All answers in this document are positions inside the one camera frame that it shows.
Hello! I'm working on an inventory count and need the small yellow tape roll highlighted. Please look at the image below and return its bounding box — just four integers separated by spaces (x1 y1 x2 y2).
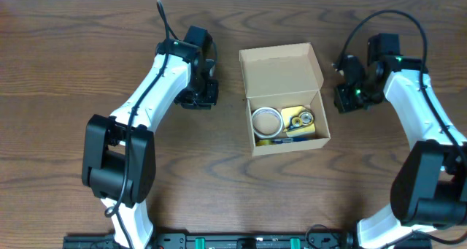
255 139 274 147

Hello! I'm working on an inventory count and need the blue ballpoint pen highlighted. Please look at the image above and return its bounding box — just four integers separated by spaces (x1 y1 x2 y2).
256 137 308 146

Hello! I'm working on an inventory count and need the yellow sticky note pad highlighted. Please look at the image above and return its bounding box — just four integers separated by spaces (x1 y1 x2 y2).
281 106 316 137

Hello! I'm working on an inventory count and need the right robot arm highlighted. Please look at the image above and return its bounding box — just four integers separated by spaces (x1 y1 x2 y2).
333 55 466 248

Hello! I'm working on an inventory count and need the large white tape roll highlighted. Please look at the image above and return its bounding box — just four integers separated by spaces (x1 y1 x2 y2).
252 107 284 139

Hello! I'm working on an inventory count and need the blue white marker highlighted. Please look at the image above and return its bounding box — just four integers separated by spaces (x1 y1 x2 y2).
272 137 309 145

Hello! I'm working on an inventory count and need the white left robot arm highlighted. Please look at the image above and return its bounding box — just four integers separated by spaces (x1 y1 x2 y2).
82 35 218 248

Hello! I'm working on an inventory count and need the cardboard box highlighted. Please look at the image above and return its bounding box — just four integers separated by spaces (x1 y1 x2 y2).
239 43 331 156

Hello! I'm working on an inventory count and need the black mounting rail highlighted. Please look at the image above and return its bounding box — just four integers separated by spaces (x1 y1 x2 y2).
62 225 433 249

